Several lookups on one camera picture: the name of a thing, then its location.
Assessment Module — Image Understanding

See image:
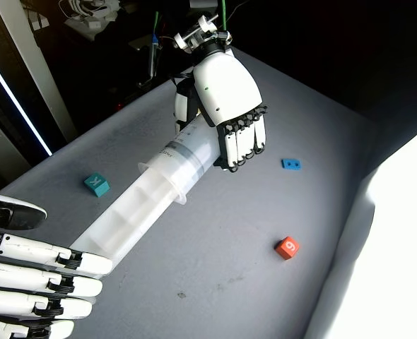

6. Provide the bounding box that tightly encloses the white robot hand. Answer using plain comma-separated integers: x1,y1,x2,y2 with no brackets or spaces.
173,48,269,174
0,190,114,339

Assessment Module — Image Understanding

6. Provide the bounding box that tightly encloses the large clear plastic syringe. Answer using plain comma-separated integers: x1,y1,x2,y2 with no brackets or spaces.
68,116,221,273

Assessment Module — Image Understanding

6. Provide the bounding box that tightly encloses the grey rod with blue clip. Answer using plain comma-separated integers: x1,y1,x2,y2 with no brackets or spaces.
147,33,160,78

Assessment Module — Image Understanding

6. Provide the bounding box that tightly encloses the blue flat two-hole block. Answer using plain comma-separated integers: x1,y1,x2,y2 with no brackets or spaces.
281,158,303,172

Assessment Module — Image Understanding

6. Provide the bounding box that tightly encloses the teal letter K cube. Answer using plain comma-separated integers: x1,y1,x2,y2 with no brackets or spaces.
83,172,111,199

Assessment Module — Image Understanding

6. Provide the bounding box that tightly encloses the black backdrop curtain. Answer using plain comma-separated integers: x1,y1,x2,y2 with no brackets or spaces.
229,0,417,123

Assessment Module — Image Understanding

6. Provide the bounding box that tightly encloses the grey table cloth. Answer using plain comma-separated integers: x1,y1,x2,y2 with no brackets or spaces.
0,46,417,339

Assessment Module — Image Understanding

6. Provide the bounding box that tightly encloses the bright light strip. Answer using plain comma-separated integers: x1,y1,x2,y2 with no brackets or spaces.
0,44,54,157

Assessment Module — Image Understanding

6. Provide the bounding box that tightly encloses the pile of white gear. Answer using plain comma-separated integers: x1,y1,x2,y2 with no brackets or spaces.
58,0,121,40

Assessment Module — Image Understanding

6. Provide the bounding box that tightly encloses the orange number 9 cube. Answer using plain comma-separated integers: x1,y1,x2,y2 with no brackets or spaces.
274,235,300,262

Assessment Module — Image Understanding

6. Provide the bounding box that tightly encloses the white slanted post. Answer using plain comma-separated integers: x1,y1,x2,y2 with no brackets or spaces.
0,0,79,144

